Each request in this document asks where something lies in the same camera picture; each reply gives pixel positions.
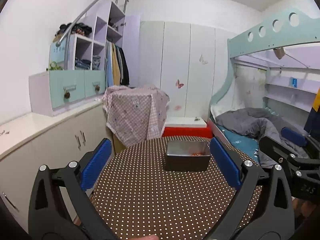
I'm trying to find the hanging clothes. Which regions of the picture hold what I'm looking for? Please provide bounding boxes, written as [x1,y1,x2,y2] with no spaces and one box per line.
[105,41,130,87]

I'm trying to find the brown polka dot tablecloth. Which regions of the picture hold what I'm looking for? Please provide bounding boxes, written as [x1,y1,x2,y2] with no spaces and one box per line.
[92,137,235,239]

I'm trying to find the cream low cabinet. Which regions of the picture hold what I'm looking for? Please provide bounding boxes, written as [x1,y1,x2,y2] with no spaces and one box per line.
[1,101,112,230]

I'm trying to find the person's left hand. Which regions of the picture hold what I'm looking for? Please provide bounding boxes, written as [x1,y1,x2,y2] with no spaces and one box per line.
[133,235,159,240]

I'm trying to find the white wardrobe with butterflies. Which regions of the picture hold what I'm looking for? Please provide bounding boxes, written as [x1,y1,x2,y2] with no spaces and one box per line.
[138,21,236,120]

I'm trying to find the teal drawer shelf unit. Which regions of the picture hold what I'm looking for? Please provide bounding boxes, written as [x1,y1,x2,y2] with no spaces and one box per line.
[29,8,140,116]

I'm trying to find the teal bed sheet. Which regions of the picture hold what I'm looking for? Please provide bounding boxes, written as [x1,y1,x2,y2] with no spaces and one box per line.
[218,125,260,163]

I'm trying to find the metal stair handrail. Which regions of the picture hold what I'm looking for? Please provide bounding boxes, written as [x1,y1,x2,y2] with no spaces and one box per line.
[56,0,129,70]

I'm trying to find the yellow navy jacket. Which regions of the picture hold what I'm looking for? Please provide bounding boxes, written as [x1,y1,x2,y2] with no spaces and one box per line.
[304,89,320,138]

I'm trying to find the teal bunk bed frame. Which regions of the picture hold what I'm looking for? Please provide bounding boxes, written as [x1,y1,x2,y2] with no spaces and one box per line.
[209,8,319,135]

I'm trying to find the grey metal jewelry box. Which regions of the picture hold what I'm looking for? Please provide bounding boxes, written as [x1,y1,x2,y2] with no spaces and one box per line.
[164,140,212,172]

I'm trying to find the grey duvet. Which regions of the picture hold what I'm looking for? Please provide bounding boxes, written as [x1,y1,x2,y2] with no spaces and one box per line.
[215,107,310,159]

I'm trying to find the red storage box white lid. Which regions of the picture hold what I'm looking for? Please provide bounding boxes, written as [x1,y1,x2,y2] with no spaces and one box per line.
[162,117,213,139]

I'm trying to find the pink checkered bear cloth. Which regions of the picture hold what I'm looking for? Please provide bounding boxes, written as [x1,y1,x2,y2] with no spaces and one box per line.
[102,86,170,147]

